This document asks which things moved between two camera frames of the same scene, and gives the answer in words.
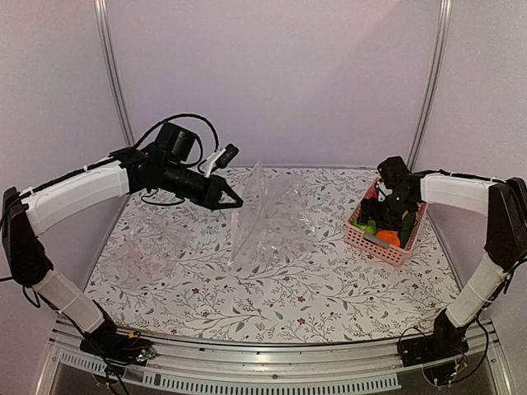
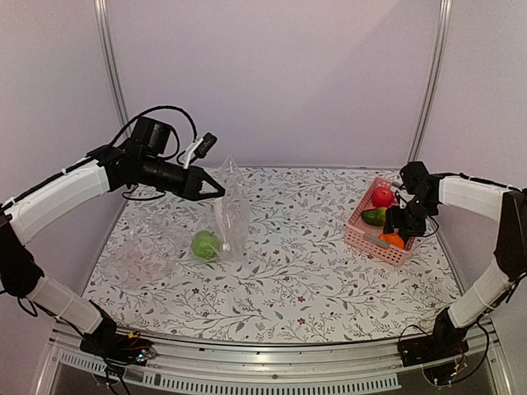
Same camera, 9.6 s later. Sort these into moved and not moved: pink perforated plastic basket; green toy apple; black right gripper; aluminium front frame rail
Moved: black right gripper; green toy apple
Not moved: aluminium front frame rail; pink perforated plastic basket
